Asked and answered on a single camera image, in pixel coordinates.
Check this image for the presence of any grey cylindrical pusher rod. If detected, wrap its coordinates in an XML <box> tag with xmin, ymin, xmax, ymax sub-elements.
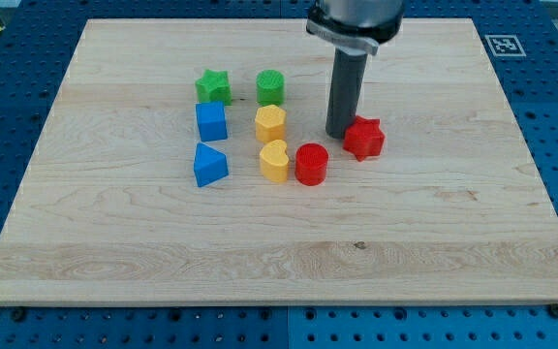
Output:
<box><xmin>325</xmin><ymin>48</ymin><xmax>367</xmax><ymax>139</ymax></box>

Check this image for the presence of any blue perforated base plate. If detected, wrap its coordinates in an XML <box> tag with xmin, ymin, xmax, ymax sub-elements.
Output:
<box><xmin>0</xmin><ymin>0</ymin><xmax>558</xmax><ymax>348</ymax></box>

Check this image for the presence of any green star block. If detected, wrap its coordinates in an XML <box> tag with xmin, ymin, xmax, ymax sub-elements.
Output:
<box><xmin>195</xmin><ymin>69</ymin><xmax>232</xmax><ymax>106</ymax></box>

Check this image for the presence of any yellow heart block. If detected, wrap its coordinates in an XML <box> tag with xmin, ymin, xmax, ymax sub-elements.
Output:
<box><xmin>259</xmin><ymin>140</ymin><xmax>290</xmax><ymax>182</ymax></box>

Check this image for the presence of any green cylinder block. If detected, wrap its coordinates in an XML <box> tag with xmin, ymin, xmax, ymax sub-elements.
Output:
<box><xmin>256</xmin><ymin>70</ymin><xmax>285</xmax><ymax>106</ymax></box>

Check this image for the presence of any blue triangle block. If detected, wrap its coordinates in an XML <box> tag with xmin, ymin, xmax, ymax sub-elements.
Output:
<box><xmin>194</xmin><ymin>143</ymin><xmax>229</xmax><ymax>187</ymax></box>

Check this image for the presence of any red cylinder block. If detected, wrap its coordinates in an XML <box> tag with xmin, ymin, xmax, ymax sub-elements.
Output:
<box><xmin>294</xmin><ymin>143</ymin><xmax>329</xmax><ymax>186</ymax></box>

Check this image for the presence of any white fiducial marker tag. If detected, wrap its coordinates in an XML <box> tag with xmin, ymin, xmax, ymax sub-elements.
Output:
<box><xmin>485</xmin><ymin>34</ymin><xmax>526</xmax><ymax>57</ymax></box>

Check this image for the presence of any red star block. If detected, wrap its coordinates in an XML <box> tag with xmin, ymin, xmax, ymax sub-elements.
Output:
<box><xmin>343</xmin><ymin>115</ymin><xmax>386</xmax><ymax>162</ymax></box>

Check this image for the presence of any wooden board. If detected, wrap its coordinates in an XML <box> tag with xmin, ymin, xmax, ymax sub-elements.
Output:
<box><xmin>0</xmin><ymin>18</ymin><xmax>558</xmax><ymax>307</ymax></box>

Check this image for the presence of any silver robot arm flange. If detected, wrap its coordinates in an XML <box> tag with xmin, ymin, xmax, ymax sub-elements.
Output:
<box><xmin>305</xmin><ymin>0</ymin><xmax>405</xmax><ymax>56</ymax></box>

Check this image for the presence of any blue cube block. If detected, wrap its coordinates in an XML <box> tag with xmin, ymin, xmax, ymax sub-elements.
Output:
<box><xmin>196</xmin><ymin>101</ymin><xmax>228</xmax><ymax>142</ymax></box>

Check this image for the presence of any yellow hexagon block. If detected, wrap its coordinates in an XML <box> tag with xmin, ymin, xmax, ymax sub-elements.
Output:
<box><xmin>255</xmin><ymin>105</ymin><xmax>287</xmax><ymax>143</ymax></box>

